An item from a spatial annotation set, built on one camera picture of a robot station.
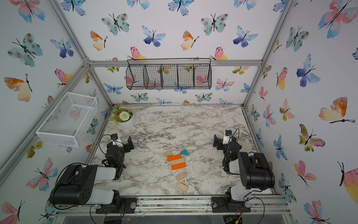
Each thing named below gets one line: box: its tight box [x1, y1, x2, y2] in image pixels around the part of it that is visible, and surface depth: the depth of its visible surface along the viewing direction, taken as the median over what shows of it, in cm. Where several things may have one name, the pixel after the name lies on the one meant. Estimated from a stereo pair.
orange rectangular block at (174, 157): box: [167, 154, 182, 162], surface depth 93 cm
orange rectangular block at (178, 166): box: [171, 161, 187, 171], surface depth 90 cm
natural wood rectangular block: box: [168, 158, 186, 165], surface depth 90 cm
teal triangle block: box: [180, 149, 190, 156], surface depth 95 cm
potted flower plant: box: [108, 102, 137, 130], surface depth 96 cm
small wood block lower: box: [177, 182, 189, 193], surface depth 82 cm
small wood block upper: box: [175, 171, 187, 182], surface depth 86 cm
